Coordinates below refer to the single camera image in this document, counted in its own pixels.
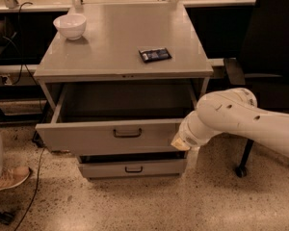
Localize dark drawer handle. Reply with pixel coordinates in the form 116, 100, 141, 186
113, 128, 143, 139
124, 167, 144, 173

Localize dark blue snack packet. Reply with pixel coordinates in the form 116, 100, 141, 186
139, 48, 171, 63

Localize white wall power outlet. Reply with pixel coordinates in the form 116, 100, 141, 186
1, 74, 12, 86

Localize grey top drawer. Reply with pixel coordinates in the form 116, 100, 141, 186
37, 80, 195, 156

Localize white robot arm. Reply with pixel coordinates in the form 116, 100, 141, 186
171, 88, 289, 158

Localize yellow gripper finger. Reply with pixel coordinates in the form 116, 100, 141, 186
171, 138, 190, 151

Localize black floor cable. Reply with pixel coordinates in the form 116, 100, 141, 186
0, 147, 46, 231

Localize dark bottom drawer handle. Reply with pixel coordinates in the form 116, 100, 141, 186
124, 167, 144, 173

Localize black hanging cable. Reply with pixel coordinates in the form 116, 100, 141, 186
3, 1, 44, 114

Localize dark top drawer handle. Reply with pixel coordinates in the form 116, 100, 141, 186
113, 128, 143, 139

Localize tan sneaker shoe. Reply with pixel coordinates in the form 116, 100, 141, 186
0, 167, 31, 192

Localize black office chair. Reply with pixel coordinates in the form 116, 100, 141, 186
224, 0, 289, 177

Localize grey drawer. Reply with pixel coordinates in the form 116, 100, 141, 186
78, 152, 187, 179
37, 80, 195, 156

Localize white ceramic bowl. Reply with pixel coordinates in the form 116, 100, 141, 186
53, 13, 87, 39

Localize grey bottom drawer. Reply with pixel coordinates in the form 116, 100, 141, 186
78, 152, 187, 179

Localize grey metal drawer cabinet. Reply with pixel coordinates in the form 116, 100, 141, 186
33, 1, 215, 180

